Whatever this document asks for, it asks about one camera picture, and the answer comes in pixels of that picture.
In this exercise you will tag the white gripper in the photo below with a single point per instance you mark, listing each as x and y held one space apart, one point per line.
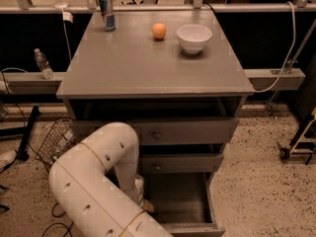
139 191

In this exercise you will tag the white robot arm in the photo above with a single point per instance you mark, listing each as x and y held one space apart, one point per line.
97 185

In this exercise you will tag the grey open bottom drawer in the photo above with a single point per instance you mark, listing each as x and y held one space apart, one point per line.
182 204

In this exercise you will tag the grey top drawer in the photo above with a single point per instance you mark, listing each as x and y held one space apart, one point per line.
183 131

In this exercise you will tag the grey drawer cabinet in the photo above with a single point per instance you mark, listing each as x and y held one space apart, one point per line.
128 74

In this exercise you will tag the black stand leg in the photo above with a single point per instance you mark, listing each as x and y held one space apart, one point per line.
22 154

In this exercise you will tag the clear plastic water bottle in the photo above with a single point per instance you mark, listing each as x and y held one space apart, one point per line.
43 64

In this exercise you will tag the black wheeled cart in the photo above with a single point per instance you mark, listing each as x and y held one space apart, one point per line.
297 145

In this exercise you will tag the white ceramic bowl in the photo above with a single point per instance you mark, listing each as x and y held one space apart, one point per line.
193 38

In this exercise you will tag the orange fruit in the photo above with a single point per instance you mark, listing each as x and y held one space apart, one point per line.
159 31

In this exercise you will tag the red bull can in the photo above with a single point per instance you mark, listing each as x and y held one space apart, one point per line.
108 15

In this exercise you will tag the wire basket with snacks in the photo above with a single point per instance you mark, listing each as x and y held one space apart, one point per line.
57 139

